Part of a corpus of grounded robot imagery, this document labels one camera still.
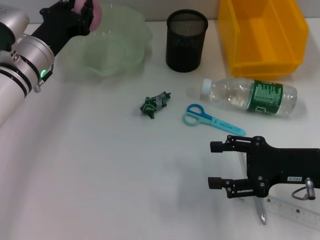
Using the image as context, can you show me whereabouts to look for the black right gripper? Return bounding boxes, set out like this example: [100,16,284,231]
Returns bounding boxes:
[207,134,320,200]

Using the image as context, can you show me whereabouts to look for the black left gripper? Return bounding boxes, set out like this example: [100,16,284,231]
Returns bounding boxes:
[31,0,95,58]

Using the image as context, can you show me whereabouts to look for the pink toy peach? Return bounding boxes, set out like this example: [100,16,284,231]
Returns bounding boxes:
[74,0,102,33]

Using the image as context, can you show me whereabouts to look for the clear green-label water bottle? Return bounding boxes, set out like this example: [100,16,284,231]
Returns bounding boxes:
[199,77,298,118]

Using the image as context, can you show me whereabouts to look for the green plastic wrapper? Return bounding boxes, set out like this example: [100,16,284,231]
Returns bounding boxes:
[139,91,172,121]

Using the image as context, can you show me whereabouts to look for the blue scissors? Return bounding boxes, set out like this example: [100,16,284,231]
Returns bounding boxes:
[183,103,247,137]

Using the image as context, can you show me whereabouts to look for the translucent green fruit plate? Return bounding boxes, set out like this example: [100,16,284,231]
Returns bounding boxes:
[59,3,154,81]

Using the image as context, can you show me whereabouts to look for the clear silver ballpoint pen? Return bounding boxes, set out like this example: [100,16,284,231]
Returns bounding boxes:
[238,152,267,226]

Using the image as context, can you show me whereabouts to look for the clear plastic ruler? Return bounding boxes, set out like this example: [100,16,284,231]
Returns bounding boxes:
[266,196,320,231]

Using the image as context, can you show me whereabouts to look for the black mesh pen cup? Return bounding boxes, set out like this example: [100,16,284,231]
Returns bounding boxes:
[166,9,209,73]

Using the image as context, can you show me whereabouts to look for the yellow plastic bin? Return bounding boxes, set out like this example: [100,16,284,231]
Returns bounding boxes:
[216,0,310,78]

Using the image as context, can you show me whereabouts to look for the left gripper cable with connector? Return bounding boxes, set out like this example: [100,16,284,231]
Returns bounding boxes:
[33,63,55,94]

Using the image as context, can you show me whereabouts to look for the gripper cable with connector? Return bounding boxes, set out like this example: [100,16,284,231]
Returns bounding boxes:
[292,176,317,201]
[33,63,55,94]

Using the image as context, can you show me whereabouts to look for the right gripper cable with connector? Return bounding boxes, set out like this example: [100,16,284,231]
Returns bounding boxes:
[292,176,317,201]

